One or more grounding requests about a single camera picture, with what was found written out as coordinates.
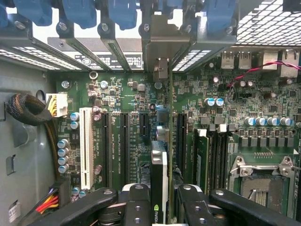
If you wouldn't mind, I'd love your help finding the red yellow wire bundle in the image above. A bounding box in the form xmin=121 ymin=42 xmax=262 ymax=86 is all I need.
xmin=35 ymin=194 xmax=59 ymax=214

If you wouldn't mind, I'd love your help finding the green motherboard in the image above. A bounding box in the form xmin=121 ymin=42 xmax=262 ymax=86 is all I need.
xmin=55 ymin=46 xmax=301 ymax=226

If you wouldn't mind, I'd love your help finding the short black expansion slot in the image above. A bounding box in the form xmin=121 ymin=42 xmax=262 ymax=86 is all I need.
xmin=138 ymin=112 xmax=151 ymax=137

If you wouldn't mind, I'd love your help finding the CPU socket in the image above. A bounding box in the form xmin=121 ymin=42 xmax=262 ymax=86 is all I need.
xmin=229 ymin=155 xmax=297 ymax=226

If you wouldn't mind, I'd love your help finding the black open PC case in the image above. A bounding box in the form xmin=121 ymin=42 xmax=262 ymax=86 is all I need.
xmin=0 ymin=0 xmax=301 ymax=226

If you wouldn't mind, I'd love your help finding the white expansion slot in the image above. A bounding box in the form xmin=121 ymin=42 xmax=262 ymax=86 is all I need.
xmin=79 ymin=107 xmax=94 ymax=190

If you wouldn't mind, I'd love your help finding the white power connector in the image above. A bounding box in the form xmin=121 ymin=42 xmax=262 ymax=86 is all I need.
xmin=46 ymin=93 xmax=69 ymax=118

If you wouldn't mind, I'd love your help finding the blue slot retainer clip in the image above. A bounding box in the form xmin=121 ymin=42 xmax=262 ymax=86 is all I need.
xmin=13 ymin=0 xmax=53 ymax=27
xmin=61 ymin=0 xmax=97 ymax=31
xmin=204 ymin=0 xmax=238 ymax=33
xmin=107 ymin=0 xmax=139 ymax=32

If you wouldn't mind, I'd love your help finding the black braided cable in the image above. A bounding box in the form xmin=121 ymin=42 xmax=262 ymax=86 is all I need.
xmin=5 ymin=93 xmax=58 ymax=179

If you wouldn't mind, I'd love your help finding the red black twisted wire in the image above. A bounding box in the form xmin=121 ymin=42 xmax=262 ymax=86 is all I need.
xmin=226 ymin=60 xmax=301 ymax=88

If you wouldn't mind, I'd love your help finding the thin metal locking lever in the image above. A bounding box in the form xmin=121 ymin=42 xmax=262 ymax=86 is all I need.
xmin=239 ymin=164 xmax=301 ymax=172

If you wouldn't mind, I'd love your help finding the long black expansion slot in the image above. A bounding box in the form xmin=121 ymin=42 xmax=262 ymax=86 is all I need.
xmin=175 ymin=112 xmax=188 ymax=178
xmin=101 ymin=112 xmax=111 ymax=189
xmin=119 ymin=112 xmax=130 ymax=186

